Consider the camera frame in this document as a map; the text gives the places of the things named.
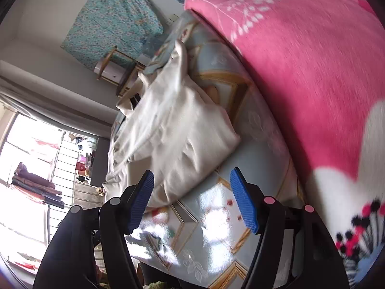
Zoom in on wooden chair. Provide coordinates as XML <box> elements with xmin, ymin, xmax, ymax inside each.
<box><xmin>96</xmin><ymin>46</ymin><xmax>148</xmax><ymax>98</ymax></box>

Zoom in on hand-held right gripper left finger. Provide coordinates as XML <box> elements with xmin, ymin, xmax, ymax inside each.
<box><xmin>32</xmin><ymin>170</ymin><xmax>155</xmax><ymax>289</ymax></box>

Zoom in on pink floral blanket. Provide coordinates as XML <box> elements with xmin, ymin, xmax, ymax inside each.
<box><xmin>183</xmin><ymin>0</ymin><xmax>385</xmax><ymax>283</ymax></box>

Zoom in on dark grey panel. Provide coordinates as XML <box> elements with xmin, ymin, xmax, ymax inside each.
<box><xmin>90</xmin><ymin>137</ymin><xmax>110</xmax><ymax>187</ymax></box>

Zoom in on cream zip jacket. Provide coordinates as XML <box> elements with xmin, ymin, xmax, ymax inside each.
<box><xmin>102</xmin><ymin>40</ymin><xmax>242</xmax><ymax>208</ymax></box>

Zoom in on teal floral wall cloth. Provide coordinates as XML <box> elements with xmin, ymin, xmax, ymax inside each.
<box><xmin>60</xmin><ymin>0</ymin><xmax>164</xmax><ymax>71</ymax></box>

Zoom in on grey curtain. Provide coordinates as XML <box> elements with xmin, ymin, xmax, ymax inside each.
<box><xmin>0</xmin><ymin>60</ymin><xmax>118</xmax><ymax>133</ymax></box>

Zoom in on metal window railing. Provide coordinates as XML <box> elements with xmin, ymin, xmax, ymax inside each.
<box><xmin>45</xmin><ymin>129</ymin><xmax>103</xmax><ymax>208</ymax></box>

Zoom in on white flat carton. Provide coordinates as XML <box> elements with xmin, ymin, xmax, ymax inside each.
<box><xmin>94</xmin><ymin>62</ymin><xmax>127</xmax><ymax>86</ymax></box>

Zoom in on purple hanging clothes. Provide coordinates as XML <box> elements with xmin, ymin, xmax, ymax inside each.
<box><xmin>11</xmin><ymin>162</ymin><xmax>65</xmax><ymax>209</ymax></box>

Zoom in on patterned blue tablecloth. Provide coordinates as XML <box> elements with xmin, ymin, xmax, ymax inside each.
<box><xmin>105</xmin><ymin>9</ymin><xmax>304</xmax><ymax>289</ymax></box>

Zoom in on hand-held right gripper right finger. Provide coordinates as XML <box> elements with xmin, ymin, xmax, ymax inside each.
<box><xmin>230</xmin><ymin>167</ymin><xmax>351</xmax><ymax>289</ymax></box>

